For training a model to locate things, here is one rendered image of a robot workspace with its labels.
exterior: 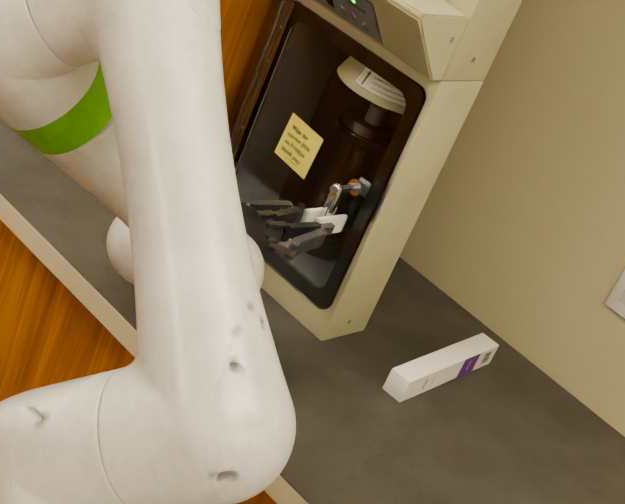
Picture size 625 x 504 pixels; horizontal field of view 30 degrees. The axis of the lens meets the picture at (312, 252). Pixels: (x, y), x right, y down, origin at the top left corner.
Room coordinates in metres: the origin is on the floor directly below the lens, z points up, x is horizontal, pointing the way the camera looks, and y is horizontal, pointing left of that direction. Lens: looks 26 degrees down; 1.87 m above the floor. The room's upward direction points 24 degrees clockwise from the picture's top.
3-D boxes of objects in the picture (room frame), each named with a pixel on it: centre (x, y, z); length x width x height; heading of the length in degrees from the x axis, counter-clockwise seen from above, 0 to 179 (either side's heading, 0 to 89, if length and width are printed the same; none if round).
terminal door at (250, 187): (1.71, 0.07, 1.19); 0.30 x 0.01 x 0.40; 56
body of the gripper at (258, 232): (1.48, 0.09, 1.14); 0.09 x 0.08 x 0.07; 146
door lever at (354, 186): (1.63, -0.01, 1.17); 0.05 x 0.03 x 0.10; 146
